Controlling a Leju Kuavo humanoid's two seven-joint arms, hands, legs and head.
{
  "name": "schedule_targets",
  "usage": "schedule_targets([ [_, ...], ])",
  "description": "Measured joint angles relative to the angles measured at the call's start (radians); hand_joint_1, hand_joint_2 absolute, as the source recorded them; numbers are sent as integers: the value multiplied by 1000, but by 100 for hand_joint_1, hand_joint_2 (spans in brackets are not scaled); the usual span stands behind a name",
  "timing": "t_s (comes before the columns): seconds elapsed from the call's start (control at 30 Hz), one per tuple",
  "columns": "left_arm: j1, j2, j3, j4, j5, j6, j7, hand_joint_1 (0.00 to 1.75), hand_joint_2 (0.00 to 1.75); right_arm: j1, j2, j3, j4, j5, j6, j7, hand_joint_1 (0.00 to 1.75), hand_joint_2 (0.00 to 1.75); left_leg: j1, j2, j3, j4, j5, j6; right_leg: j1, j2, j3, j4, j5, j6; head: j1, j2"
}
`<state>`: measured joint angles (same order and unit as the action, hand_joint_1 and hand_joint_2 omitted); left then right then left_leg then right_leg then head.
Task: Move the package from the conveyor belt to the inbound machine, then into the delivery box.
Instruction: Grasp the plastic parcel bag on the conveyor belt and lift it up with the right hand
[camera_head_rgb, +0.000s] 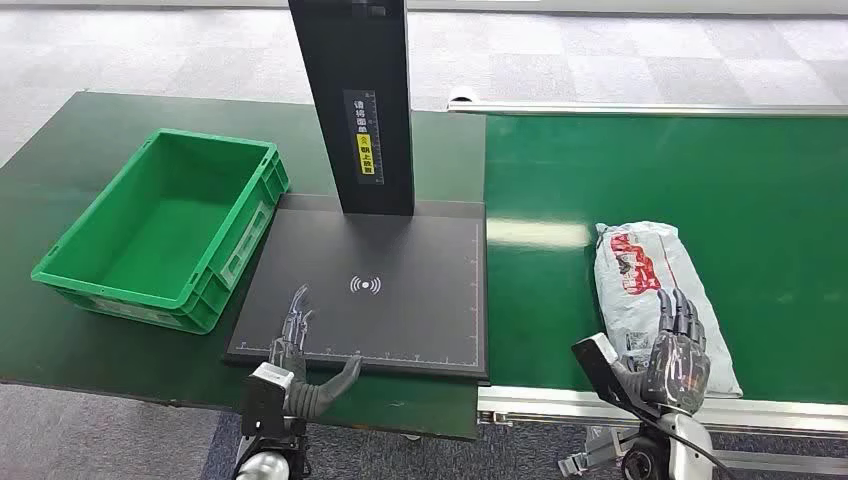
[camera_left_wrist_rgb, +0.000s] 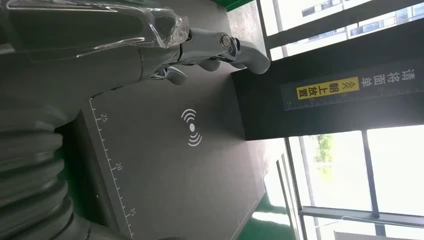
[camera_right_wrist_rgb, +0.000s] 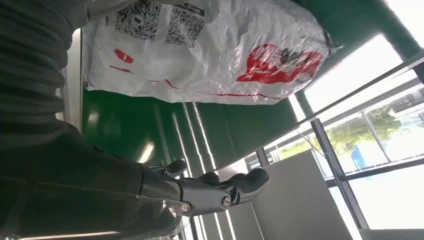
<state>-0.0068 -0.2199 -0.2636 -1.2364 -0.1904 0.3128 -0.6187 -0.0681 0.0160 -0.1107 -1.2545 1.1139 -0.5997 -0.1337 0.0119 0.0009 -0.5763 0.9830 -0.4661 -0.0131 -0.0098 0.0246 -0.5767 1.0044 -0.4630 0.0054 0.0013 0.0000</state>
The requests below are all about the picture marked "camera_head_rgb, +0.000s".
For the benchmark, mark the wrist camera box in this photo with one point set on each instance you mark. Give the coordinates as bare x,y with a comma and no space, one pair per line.
596,364
264,397

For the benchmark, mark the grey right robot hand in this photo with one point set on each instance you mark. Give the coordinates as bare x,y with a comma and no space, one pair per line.
679,371

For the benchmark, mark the green conveyor belt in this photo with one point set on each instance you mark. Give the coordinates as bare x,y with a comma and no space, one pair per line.
696,172

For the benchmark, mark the black scanner column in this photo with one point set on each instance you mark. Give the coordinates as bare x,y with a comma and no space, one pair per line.
358,60

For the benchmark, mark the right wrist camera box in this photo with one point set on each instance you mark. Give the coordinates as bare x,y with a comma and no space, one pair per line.
596,364

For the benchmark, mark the green plastic crate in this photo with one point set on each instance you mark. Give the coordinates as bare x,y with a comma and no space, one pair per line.
166,232

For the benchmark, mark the dark green table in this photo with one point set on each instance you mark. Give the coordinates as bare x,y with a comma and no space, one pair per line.
79,344

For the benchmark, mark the grey plastic mailer package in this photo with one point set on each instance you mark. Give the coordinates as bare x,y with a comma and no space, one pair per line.
629,285

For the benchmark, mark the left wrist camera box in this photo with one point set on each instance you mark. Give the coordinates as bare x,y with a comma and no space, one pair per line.
264,397

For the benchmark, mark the aluminium conveyor side rail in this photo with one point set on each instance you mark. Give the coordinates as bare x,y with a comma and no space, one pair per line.
629,108
543,404

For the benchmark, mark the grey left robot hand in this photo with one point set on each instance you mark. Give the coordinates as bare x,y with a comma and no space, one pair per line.
311,397

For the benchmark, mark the black scanner base plate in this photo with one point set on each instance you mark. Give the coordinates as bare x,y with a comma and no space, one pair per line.
397,318

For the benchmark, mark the black yellow column label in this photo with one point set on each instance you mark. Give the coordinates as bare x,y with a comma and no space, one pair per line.
364,136

